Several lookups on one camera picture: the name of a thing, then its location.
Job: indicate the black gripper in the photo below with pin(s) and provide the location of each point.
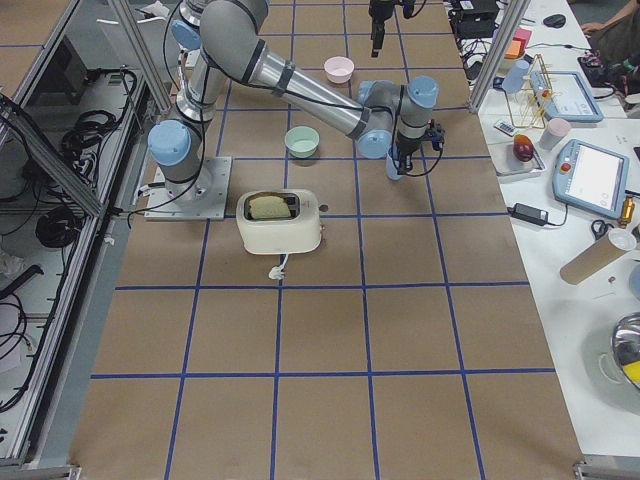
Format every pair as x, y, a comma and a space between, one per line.
378, 12
406, 147

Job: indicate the blue cup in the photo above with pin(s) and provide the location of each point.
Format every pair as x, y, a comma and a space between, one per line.
391, 171

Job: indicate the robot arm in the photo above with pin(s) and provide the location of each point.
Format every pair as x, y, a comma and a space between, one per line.
408, 10
385, 121

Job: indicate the pink bowl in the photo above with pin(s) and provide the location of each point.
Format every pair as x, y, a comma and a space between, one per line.
339, 69

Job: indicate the mint green bowl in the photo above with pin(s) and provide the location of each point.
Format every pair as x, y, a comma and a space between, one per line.
302, 141

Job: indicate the red apple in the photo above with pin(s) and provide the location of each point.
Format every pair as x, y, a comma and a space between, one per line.
523, 148

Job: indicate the black power adapter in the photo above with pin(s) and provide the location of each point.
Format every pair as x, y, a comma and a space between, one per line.
528, 214

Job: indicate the cream toaster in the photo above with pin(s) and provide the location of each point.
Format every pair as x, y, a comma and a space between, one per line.
301, 233

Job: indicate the toast slice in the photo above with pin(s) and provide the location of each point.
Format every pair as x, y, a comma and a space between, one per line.
269, 207

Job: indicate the teach pendant tablet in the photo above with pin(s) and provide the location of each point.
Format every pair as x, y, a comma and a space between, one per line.
590, 178
565, 95

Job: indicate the cardboard tube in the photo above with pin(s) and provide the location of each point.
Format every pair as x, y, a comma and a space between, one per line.
616, 243

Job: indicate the steel bowl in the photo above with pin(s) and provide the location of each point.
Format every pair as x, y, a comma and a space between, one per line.
625, 347

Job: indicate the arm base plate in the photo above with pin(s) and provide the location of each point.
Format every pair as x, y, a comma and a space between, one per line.
206, 199

